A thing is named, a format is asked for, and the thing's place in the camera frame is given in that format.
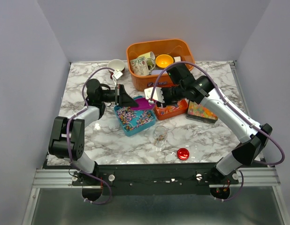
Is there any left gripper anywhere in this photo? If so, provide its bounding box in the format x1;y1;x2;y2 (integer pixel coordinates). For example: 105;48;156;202
99;83;139;107

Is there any orange candy tray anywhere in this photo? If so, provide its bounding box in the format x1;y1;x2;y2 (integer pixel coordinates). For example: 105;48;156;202
154;99;188;120

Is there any purple plastic scoop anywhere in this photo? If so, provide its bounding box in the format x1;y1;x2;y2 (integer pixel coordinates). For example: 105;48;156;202
131;97;155;111

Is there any teal candy tray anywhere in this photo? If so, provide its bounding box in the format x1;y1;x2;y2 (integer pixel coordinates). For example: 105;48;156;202
114;105;156;137

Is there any gold tin candy tray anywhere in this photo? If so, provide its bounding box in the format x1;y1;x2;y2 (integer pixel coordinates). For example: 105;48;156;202
186;101;218;124

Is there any clear plastic jar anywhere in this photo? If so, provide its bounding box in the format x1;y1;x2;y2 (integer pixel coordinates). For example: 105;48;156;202
153;126;168;151

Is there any orange plastic bin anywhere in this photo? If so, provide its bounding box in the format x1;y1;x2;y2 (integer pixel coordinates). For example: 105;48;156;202
126;38;195;92

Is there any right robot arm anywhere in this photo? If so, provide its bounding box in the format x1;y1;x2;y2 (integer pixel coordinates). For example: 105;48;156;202
161;62;273;184

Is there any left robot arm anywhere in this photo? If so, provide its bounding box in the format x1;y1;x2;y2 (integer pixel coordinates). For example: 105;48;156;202
48;79;138;185

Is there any lavender cup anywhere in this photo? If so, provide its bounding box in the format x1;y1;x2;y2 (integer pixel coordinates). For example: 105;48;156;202
150;69;167;75

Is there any orange black bowl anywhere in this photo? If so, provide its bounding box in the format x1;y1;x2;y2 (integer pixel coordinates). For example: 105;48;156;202
155;54;175;69

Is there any maroon white cup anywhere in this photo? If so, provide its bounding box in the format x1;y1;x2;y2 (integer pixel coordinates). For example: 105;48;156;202
107;59;125;79

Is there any floral patterned mug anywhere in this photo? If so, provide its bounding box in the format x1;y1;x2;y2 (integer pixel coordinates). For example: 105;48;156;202
130;52;156;76

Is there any red jar lid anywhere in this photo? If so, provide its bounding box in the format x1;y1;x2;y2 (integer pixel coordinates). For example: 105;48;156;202
177;148;190;161

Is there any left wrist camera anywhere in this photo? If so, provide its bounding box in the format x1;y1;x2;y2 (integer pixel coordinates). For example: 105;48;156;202
112;70;123;81

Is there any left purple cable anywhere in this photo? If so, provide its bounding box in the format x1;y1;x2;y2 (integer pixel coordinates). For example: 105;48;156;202
67;67;117;206

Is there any purple cable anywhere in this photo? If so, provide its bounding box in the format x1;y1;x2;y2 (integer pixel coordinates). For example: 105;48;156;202
67;67;117;206
149;61;285;202

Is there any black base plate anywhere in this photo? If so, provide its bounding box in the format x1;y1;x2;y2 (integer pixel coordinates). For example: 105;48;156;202
72;163;239;195

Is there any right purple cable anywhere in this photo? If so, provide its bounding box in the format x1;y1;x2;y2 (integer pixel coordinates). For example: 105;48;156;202
149;61;285;202

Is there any aluminium rail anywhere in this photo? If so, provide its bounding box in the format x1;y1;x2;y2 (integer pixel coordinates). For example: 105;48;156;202
32;167;281;188

